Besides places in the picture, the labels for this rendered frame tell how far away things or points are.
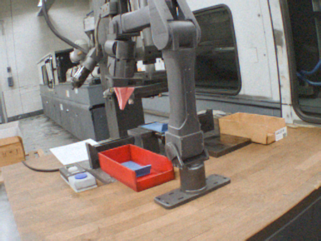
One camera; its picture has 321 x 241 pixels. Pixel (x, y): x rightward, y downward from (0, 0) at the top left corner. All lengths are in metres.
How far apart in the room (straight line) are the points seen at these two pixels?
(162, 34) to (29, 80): 9.62
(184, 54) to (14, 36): 9.73
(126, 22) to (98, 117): 3.44
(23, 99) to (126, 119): 8.99
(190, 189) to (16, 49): 9.71
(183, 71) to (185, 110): 0.09
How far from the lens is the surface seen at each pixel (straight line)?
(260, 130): 1.10
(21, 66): 10.24
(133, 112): 1.36
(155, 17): 0.71
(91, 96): 4.20
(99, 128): 4.28
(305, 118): 1.37
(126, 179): 0.88
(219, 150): 1.03
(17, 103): 10.24
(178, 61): 0.69
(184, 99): 0.71
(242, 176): 0.86
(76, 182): 0.90
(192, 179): 0.75
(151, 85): 1.09
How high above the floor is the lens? 1.24
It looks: 12 degrees down
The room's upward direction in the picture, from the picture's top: 8 degrees counter-clockwise
